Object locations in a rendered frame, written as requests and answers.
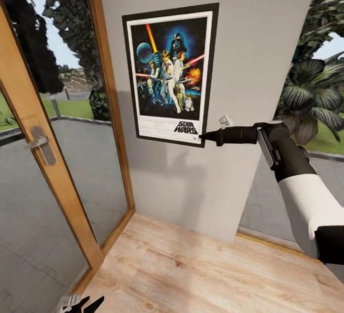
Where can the poster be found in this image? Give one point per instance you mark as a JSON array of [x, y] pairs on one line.
[[170, 56]]

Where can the door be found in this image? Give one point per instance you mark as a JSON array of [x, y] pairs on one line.
[[65, 187]]

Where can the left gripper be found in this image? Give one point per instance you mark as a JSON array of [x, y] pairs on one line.
[[90, 309]]

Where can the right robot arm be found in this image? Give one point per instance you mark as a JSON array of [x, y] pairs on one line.
[[316, 218]]

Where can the fixed window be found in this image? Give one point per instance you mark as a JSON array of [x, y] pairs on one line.
[[312, 106]]

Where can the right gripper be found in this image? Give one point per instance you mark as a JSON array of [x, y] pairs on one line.
[[227, 135]]

